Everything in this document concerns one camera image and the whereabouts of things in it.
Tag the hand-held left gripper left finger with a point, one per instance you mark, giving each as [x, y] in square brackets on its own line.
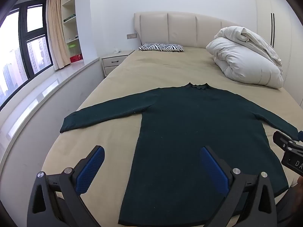
[91, 167]

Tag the black framed window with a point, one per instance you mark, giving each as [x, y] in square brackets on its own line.
[22, 40]

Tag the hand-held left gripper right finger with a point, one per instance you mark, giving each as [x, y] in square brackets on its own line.
[213, 167]

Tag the wall switch panel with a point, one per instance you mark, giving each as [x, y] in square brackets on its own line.
[131, 36]

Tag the white wall shelf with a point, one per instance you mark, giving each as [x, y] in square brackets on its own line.
[69, 28]

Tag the white wardrobe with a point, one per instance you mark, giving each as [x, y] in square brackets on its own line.
[279, 28]

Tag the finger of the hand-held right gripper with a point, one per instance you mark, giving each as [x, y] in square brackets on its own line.
[283, 141]
[300, 136]

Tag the white nightstand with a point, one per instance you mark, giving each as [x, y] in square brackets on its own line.
[113, 62]

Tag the green lidded container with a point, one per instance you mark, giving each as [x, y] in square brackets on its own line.
[72, 49]

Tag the white folded duvet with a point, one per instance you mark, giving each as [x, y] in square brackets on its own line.
[243, 61]

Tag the white window ledge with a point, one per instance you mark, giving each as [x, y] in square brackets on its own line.
[35, 92]

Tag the dark green sweater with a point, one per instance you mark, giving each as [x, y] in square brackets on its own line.
[189, 127]

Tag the beige bed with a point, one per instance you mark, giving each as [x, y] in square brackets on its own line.
[153, 68]

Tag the red box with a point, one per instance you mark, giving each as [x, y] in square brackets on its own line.
[76, 58]

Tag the cream padded headboard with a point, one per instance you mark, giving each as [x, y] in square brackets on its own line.
[182, 28]

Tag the zebra print pillow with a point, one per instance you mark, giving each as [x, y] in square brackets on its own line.
[161, 47]

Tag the beige curtain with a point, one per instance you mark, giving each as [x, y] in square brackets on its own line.
[56, 33]

